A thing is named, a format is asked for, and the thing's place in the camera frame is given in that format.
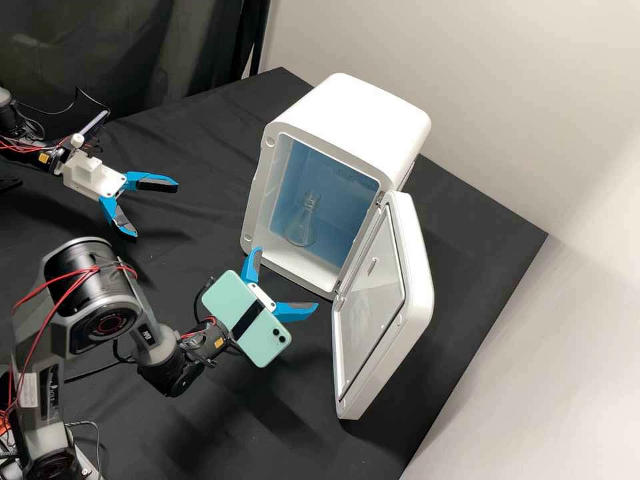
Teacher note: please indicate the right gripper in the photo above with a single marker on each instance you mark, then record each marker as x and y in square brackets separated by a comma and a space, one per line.
[262, 296]

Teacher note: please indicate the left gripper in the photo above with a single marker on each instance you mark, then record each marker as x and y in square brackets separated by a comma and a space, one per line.
[90, 179]

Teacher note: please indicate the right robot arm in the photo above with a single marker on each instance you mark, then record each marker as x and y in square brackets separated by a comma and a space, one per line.
[90, 285]

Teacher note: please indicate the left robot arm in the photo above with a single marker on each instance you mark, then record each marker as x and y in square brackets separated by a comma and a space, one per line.
[7, 118]

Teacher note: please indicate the clear flask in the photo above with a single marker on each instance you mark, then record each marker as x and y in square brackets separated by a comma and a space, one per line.
[301, 229]

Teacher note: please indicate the incubator door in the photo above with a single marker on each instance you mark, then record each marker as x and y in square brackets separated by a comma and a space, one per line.
[416, 300]

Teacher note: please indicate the white incubator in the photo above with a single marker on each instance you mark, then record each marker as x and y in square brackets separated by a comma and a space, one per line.
[360, 110]

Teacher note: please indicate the right wrist camera phone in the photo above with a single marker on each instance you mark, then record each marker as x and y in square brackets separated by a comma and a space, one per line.
[240, 315]

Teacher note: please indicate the wrist camera phone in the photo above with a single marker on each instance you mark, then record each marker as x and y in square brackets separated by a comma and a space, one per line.
[240, 315]
[95, 123]

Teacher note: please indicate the left wrist camera phone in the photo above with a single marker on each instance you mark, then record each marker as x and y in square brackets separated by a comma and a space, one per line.
[95, 123]

